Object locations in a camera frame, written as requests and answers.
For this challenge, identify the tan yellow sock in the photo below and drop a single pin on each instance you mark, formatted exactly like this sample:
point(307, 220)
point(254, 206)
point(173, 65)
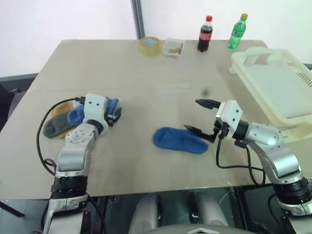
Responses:
point(61, 109)

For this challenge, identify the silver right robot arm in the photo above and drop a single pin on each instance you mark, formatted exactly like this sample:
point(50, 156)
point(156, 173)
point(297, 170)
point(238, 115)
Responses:
point(275, 151)

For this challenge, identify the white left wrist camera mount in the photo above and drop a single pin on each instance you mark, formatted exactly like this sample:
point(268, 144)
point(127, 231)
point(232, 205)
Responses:
point(94, 107)

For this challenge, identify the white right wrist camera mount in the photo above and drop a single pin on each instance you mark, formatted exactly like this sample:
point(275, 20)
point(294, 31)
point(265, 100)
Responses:
point(231, 113)

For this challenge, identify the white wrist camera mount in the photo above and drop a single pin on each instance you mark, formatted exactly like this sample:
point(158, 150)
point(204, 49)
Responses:
point(231, 113)
point(94, 107)

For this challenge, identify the grey rounded robot leg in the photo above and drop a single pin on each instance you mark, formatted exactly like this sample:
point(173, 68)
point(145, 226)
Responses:
point(144, 214)
point(210, 210)

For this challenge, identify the green bottle with yellow cap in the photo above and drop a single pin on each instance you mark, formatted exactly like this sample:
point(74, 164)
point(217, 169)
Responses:
point(237, 31)

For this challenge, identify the grey vertical pole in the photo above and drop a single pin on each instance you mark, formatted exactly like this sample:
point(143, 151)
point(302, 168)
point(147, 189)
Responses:
point(139, 18)

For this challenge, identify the dark grey-green sock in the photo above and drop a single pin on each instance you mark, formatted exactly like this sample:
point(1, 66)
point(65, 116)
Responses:
point(55, 126)

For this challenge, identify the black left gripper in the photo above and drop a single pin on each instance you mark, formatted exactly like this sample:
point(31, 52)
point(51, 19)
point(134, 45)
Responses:
point(112, 120)

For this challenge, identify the clear tape roll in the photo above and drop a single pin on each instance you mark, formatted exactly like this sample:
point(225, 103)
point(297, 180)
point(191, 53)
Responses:
point(150, 46)

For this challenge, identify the dark chair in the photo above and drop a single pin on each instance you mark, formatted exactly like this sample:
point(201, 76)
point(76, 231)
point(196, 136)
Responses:
point(9, 97)

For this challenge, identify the cola bottle with red cap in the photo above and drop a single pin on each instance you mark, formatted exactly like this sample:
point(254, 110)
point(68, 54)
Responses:
point(204, 34)

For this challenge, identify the blue fuzzy sock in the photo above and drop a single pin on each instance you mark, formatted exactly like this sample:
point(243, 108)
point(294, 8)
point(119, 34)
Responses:
point(180, 142)
point(76, 117)

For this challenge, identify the cream plastic basket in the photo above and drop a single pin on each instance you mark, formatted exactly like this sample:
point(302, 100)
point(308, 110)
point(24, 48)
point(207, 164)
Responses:
point(275, 83)

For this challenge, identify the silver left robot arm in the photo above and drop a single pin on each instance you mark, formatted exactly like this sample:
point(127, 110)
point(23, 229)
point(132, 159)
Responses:
point(73, 156)

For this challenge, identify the clear box of coloured pieces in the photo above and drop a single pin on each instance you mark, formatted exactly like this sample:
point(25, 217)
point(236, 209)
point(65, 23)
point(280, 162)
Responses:
point(173, 47)

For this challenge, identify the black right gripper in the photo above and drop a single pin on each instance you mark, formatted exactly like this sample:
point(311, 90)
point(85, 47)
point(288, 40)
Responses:
point(220, 130)

